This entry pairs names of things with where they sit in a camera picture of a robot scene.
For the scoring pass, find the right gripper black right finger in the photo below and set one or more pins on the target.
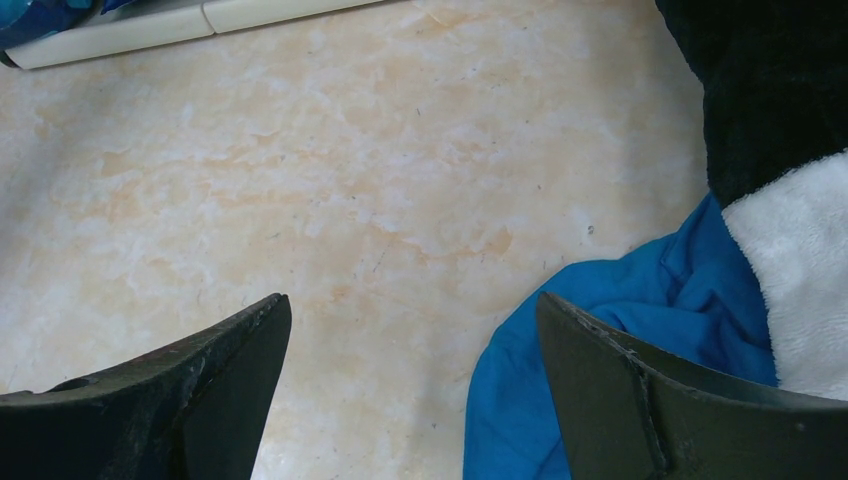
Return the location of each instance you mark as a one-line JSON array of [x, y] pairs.
[[629, 410]]

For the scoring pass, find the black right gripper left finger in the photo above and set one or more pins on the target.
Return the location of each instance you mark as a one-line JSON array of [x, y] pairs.
[[193, 409]]

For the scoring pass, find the cream three-tier shelf rack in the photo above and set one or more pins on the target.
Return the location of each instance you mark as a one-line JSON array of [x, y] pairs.
[[147, 24]]

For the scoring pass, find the blue candy bag on shelf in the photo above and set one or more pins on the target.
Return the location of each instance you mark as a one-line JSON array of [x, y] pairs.
[[24, 21]]

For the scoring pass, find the blue cloth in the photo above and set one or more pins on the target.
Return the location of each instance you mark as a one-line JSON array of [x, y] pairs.
[[691, 293]]

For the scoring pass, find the black white checkered pillow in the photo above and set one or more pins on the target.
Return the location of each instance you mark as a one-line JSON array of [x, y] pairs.
[[774, 75]]

